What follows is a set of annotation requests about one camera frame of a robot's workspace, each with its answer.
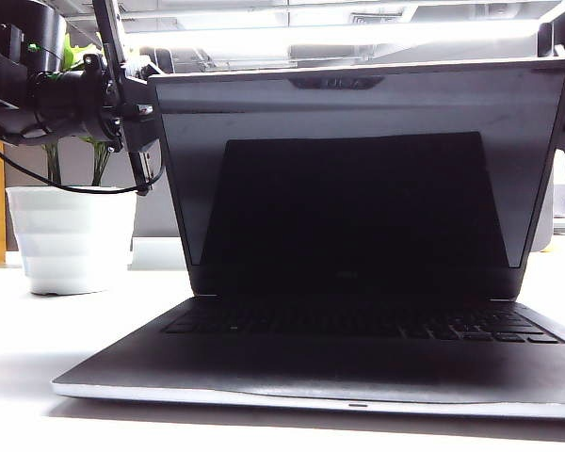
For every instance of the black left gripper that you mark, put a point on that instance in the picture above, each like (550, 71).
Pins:
(122, 89)

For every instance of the silver Dell laptop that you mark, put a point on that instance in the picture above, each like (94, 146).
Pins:
(348, 367)

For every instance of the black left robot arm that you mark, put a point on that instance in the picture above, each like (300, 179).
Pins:
(28, 47)

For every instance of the grey felt desk partition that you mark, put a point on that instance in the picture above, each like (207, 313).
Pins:
(162, 212)

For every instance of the white rectangular block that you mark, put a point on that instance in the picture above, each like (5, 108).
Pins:
(157, 254)

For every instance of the white ribbed plant pot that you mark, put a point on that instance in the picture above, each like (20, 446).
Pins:
(70, 235)

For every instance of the ceiling air vent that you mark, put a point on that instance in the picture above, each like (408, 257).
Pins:
(372, 19)

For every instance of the long ceiling light strip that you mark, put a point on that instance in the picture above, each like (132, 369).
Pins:
(334, 33)

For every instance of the small yellow item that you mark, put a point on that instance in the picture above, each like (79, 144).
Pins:
(547, 249)

